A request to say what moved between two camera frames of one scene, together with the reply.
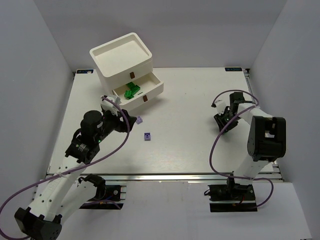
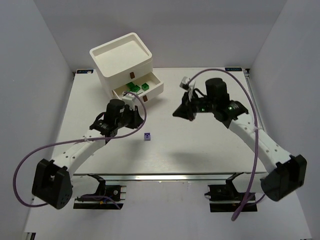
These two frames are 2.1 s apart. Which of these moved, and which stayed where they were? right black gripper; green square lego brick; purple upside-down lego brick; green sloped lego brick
Moved: right black gripper
Stayed: green square lego brick; purple upside-down lego brick; green sloped lego brick
